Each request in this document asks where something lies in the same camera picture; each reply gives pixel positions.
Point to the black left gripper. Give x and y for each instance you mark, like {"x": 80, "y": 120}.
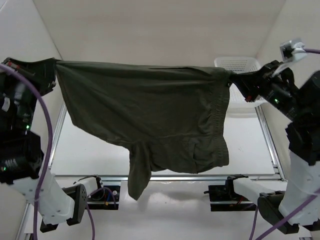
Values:
{"x": 42, "y": 72}

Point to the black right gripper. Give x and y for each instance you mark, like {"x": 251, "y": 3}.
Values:
{"x": 250, "y": 84}

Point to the olive green shorts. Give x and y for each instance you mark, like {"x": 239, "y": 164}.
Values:
{"x": 167, "y": 117}

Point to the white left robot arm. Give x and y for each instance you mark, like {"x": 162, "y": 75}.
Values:
{"x": 23, "y": 164}

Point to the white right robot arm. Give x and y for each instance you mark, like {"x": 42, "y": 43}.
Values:
{"x": 298, "y": 205}

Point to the white plastic mesh basket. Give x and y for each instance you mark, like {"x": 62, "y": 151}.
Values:
{"x": 238, "y": 107}

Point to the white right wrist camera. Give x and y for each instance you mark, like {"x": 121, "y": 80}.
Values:
{"x": 292, "y": 50}

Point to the aluminium frame rail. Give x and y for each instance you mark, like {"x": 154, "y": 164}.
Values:
{"x": 251, "y": 153}

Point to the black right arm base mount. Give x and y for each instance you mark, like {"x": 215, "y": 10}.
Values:
{"x": 223, "y": 198}

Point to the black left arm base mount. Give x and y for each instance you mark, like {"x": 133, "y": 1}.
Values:
{"x": 106, "y": 198}

